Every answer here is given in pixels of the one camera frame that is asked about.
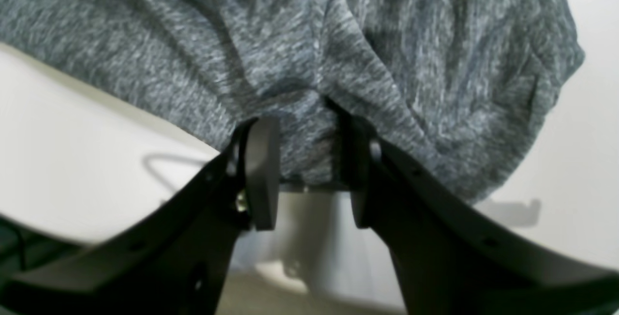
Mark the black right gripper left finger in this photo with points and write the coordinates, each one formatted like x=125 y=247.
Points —
x=175 y=261

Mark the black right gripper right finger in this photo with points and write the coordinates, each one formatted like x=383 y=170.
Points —
x=449 y=258

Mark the grey heather long-sleeve shirt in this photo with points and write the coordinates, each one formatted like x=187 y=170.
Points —
x=464 y=86

